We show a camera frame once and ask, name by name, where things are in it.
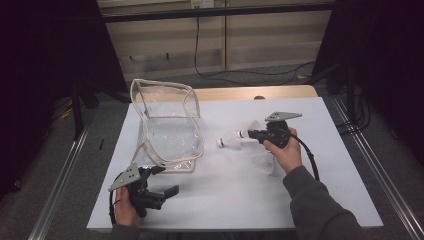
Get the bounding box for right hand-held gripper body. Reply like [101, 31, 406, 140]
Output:
[264, 111, 303, 149]

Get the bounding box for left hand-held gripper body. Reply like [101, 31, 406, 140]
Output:
[108, 162, 167, 218]

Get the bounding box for clear plastic bag beige trim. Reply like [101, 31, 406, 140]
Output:
[129, 78, 205, 174]

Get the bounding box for person's right hand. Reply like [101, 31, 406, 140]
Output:
[263, 128, 303, 175]

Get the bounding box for person's left hand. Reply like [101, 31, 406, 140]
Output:
[114, 186, 140, 227]

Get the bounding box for wooden table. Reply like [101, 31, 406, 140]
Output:
[193, 84, 319, 103]

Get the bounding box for black metal stand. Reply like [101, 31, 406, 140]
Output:
[71, 78, 101, 141]

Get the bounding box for dark curtain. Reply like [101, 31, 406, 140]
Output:
[313, 0, 424, 158]
[0, 0, 129, 201]

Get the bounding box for left hand-held gripper cable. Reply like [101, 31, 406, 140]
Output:
[108, 189, 121, 226]

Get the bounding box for hand-held gripper cable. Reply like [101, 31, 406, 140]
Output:
[289, 128, 321, 183]
[108, 189, 121, 226]

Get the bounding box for right hand-held gripper cable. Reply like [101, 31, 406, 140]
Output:
[289, 128, 321, 183]

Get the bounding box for metal floor rail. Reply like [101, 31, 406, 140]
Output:
[328, 96, 424, 240]
[28, 109, 96, 240]

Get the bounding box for black floor cable bundle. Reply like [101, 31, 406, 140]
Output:
[336, 84, 371, 134]

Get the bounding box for black power cable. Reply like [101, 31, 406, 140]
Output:
[193, 7, 317, 87]

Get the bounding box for white wall socket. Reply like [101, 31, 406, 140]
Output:
[190, 0, 215, 9]

